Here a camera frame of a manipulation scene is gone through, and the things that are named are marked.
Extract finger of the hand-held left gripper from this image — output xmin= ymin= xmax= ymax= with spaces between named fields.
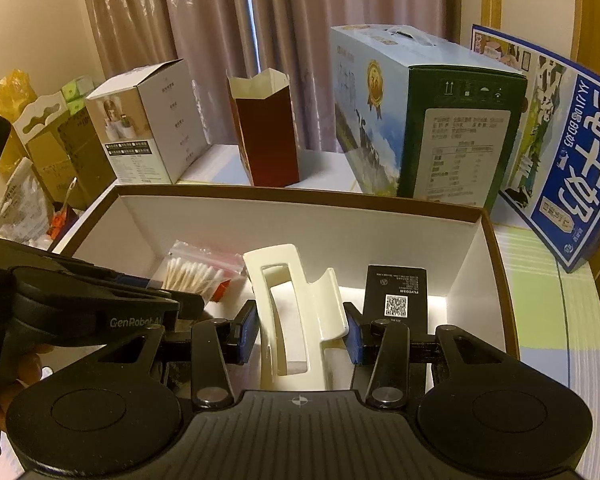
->
xmin=30 ymin=252 xmax=163 ymax=291
xmin=167 ymin=289 xmax=207 ymax=320

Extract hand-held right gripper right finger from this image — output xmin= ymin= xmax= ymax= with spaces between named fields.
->
xmin=341 ymin=301 xmax=506 ymax=411

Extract green and white carton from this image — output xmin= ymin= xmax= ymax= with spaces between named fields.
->
xmin=329 ymin=24 xmax=528 ymax=208

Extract cotton swab plastic bag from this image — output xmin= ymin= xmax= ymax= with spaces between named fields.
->
xmin=152 ymin=240 xmax=246 ymax=306

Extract white product box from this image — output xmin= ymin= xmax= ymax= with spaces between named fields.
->
xmin=86 ymin=58 xmax=211 ymax=185

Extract green tissue packs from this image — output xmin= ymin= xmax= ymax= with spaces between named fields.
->
xmin=60 ymin=75 xmax=98 ymax=116

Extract pink-brown curtain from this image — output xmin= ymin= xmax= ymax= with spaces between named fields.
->
xmin=77 ymin=0 xmax=463 ymax=91

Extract black product box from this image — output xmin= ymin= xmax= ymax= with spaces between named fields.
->
xmin=352 ymin=262 xmax=448 ymax=393

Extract blue milk carton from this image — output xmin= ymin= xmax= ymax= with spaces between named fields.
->
xmin=470 ymin=24 xmax=600 ymax=275

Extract yellow plastic bag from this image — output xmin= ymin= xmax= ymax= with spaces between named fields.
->
xmin=0 ymin=69 xmax=38 ymax=121

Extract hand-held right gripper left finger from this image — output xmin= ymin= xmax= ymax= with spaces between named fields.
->
xmin=97 ymin=300 xmax=260 ymax=409

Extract cardboard box with hanger flap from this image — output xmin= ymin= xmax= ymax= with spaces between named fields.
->
xmin=12 ymin=91 xmax=88 ymax=201

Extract person's left hand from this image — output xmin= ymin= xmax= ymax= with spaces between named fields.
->
xmin=0 ymin=342 xmax=56 ymax=433

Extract white plastic bag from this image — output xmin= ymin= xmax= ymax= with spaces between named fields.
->
xmin=0 ymin=157 xmax=56 ymax=251

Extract cream hair claw clip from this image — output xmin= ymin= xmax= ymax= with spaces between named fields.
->
xmin=242 ymin=243 xmax=351 ymax=391

